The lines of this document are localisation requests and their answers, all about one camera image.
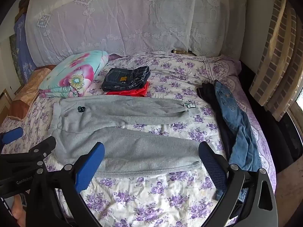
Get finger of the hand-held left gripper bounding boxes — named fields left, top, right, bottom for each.
left=0, top=127, right=24, bottom=148
left=0, top=136, right=57, bottom=171

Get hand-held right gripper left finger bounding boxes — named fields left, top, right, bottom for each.
left=28, top=142, right=106, bottom=227

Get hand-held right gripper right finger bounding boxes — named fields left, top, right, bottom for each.
left=198, top=141, right=278, bottom=227

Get grey knitted sweater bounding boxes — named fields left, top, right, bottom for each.
left=48, top=94, right=213, bottom=178

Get black pants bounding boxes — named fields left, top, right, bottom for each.
left=196, top=83, right=237, bottom=161

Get person's left hand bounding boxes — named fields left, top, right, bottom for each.
left=11, top=190, right=27, bottom=227

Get brown satin pillow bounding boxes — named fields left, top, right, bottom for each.
left=7, top=65, right=57, bottom=121

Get light blue jeans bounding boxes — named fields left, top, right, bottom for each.
left=213, top=80, right=261, bottom=204

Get purple floral bed sheet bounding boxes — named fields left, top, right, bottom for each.
left=0, top=52, right=277, bottom=227

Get blue patterned cloth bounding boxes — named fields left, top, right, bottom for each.
left=13, top=13, right=36, bottom=83

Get folded floral teal quilt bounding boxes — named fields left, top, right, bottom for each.
left=38, top=50, right=110, bottom=98

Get folded red garment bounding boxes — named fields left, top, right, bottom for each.
left=106, top=82, right=149, bottom=97

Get folded dark denim jeans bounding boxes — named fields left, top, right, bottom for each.
left=102, top=65, right=151, bottom=92

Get purple cloth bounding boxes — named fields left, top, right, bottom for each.
left=109, top=53, right=125, bottom=62

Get small dark box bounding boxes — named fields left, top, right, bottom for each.
left=171, top=49, right=197, bottom=57

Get brick pattern curtain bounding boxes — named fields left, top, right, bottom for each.
left=248, top=0, right=303, bottom=121

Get white lace cover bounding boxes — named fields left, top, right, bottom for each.
left=25, top=0, right=250, bottom=67

